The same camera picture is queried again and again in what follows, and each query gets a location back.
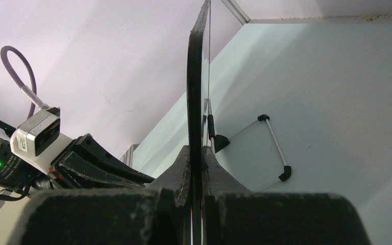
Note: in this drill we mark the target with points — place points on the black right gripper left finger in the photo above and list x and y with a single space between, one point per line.
176 178

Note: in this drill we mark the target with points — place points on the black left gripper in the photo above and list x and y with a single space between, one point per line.
88 165

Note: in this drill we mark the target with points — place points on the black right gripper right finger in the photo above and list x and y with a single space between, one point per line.
217 183

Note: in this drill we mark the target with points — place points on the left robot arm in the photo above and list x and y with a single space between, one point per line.
17 175

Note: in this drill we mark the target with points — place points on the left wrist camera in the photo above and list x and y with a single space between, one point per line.
38 140

